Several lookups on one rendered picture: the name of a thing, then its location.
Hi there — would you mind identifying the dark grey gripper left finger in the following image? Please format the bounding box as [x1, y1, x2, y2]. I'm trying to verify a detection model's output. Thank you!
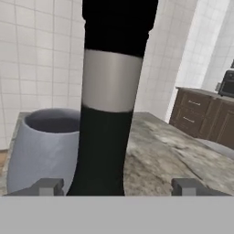
[4, 177, 65, 197]

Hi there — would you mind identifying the black wine bottle grey label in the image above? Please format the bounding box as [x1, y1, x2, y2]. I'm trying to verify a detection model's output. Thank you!
[66, 0, 159, 197]

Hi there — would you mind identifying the dark brown cupboard run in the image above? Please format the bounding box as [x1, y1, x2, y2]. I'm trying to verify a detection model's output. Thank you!
[168, 86, 234, 151]

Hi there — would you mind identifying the black toaster oven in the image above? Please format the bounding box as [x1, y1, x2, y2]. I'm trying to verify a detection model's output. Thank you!
[216, 69, 234, 99]

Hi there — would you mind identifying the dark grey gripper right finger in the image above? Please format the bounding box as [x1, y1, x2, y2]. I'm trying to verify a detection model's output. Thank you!
[171, 177, 232, 197]

